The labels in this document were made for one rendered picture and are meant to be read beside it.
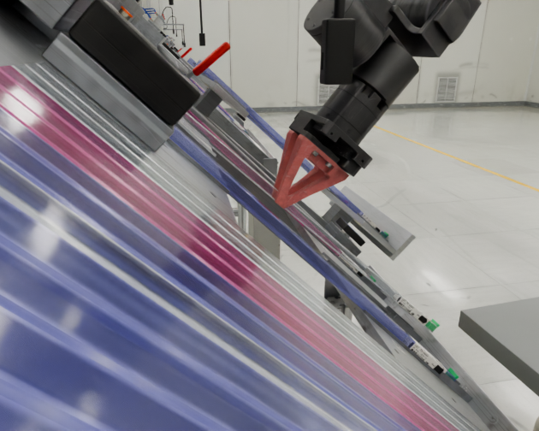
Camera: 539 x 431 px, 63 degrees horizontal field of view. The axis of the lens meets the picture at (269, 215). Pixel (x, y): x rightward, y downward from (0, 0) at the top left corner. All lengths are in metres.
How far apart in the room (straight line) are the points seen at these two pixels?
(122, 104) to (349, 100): 0.26
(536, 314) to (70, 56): 0.94
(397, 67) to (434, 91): 8.95
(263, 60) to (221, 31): 0.87
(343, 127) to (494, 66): 9.64
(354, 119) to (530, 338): 0.61
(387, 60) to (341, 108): 0.06
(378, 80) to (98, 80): 0.29
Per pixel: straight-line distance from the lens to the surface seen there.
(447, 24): 0.50
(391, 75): 0.48
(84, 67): 0.28
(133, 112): 0.28
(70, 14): 0.31
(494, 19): 10.00
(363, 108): 0.47
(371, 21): 0.47
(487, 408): 0.57
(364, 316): 0.44
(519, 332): 0.97
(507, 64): 10.26
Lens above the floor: 1.09
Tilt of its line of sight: 21 degrees down
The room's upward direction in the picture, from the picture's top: straight up
